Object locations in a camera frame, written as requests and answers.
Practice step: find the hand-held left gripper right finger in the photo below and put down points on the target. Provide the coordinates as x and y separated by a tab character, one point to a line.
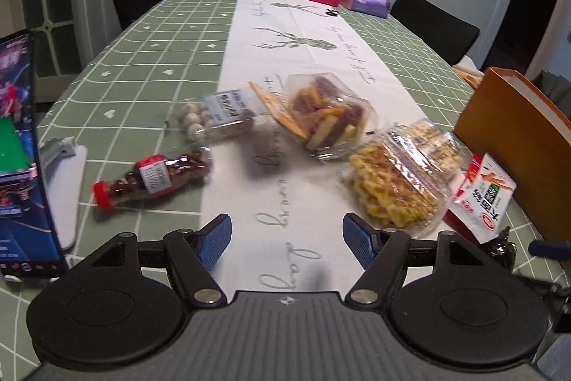
359	240

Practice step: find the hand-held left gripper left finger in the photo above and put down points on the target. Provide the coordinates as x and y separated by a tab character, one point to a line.
216	240

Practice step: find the mixed vegetable chips bag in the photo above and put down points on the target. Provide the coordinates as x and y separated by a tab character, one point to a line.
325	113

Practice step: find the orange cardboard box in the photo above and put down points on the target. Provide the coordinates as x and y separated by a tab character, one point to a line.
517	126

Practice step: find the yellow fried noodle snack bag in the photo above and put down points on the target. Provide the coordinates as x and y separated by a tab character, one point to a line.
392	184

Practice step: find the bottle-shaped red candy pack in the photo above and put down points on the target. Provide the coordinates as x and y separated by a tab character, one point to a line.
151	175

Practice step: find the white round candy bag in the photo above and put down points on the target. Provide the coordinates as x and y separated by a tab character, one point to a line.
209	117

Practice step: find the red and white snack packet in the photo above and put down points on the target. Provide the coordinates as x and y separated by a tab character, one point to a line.
484	198

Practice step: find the white tablet stand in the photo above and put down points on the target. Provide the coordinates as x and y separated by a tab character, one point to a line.
67	193

